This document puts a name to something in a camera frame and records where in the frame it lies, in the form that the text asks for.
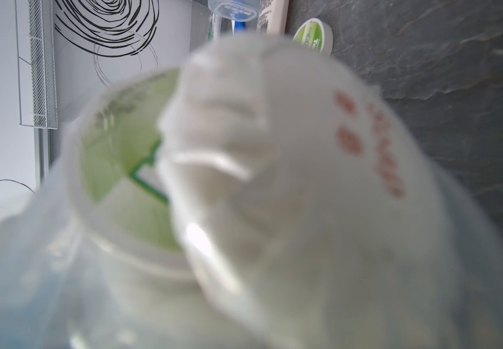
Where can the white mesh wall shelf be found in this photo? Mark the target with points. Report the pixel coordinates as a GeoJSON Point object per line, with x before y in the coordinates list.
{"type": "Point", "coordinates": [36, 64]}

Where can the white plastic toiletry bag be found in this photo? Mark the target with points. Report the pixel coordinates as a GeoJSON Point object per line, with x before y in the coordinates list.
{"type": "Point", "coordinates": [305, 208]}

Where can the blue-lid clear container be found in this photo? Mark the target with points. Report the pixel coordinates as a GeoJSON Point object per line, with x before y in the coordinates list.
{"type": "Point", "coordinates": [70, 277]}
{"type": "Point", "coordinates": [238, 10]}

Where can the green round tin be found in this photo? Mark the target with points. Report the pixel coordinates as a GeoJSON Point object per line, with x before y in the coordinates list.
{"type": "Point", "coordinates": [118, 158]}
{"type": "Point", "coordinates": [316, 34]}

